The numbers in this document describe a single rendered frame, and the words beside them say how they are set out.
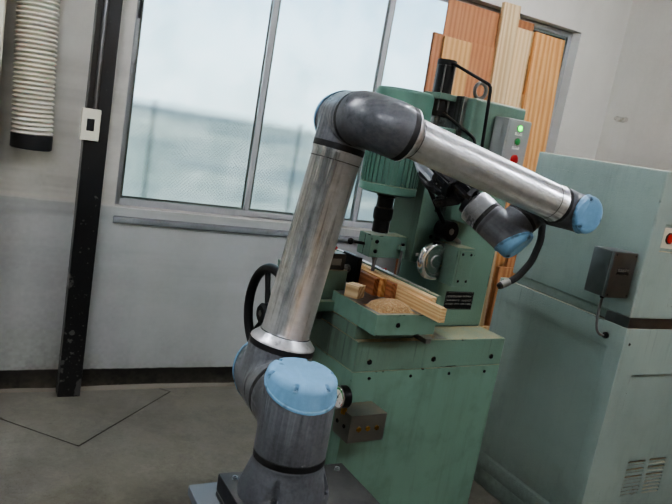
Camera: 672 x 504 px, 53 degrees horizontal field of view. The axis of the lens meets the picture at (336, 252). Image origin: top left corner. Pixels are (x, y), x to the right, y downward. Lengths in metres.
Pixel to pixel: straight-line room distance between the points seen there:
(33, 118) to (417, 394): 1.78
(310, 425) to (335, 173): 0.52
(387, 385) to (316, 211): 0.72
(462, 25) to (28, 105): 2.14
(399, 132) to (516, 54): 2.63
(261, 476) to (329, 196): 0.59
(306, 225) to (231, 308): 1.97
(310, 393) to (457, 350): 0.87
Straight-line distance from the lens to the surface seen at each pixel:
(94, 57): 2.98
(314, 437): 1.36
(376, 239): 2.03
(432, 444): 2.21
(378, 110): 1.35
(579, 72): 4.38
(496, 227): 1.70
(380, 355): 1.93
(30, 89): 2.85
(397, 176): 1.97
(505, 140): 2.11
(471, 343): 2.14
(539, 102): 4.00
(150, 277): 3.23
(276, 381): 1.34
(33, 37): 2.85
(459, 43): 3.64
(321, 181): 1.44
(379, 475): 2.13
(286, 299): 1.46
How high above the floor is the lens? 1.36
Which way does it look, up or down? 10 degrees down
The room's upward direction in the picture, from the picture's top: 10 degrees clockwise
